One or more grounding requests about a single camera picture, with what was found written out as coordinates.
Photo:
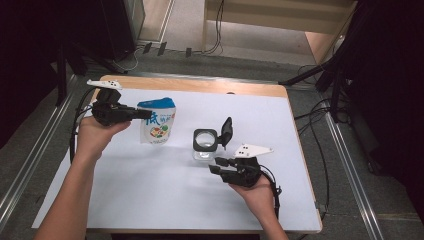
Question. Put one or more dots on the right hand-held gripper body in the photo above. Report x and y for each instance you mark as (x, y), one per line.
(245, 171)

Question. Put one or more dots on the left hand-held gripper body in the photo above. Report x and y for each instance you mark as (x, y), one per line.
(108, 111)

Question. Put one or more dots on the white pouch with blue top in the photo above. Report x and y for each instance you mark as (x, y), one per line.
(158, 123)

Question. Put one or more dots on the glass jar with black lid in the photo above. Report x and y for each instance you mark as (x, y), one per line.
(205, 140)

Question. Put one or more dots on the person's right hand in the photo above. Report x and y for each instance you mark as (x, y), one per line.
(261, 198)

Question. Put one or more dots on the person's left hand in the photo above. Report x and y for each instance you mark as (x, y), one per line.
(91, 140)

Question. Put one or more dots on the white paper sheet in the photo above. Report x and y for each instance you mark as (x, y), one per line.
(166, 186)

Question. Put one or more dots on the black metal stand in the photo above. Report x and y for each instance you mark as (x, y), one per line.
(61, 66)
(333, 66)

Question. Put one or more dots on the black curtain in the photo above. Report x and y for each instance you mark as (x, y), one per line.
(33, 50)
(400, 100)

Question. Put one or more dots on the light wooden shelf unit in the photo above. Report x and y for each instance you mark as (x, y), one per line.
(266, 20)

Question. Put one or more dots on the metal floor rail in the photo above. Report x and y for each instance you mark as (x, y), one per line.
(353, 173)
(30, 160)

